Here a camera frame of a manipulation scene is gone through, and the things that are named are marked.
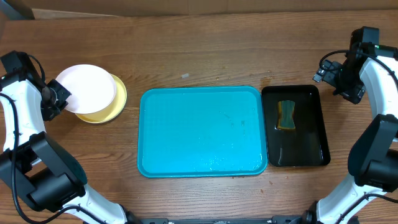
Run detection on green yellow sponge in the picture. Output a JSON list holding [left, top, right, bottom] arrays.
[[276, 100, 295, 130]]

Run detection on teal plastic tray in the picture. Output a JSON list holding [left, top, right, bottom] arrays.
[[137, 86, 268, 178]]

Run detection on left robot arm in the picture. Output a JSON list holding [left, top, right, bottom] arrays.
[[1, 69, 140, 223]]

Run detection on yellow plate with sauce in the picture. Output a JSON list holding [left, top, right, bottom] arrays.
[[76, 75, 127, 124]]

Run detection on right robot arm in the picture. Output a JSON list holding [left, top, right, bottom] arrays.
[[293, 26, 397, 224]]

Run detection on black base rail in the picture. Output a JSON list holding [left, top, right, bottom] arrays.
[[141, 213, 320, 224]]

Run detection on black plastic tray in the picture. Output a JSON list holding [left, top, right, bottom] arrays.
[[261, 85, 331, 167]]

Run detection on white plate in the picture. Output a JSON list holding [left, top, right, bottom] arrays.
[[56, 64, 116, 114]]

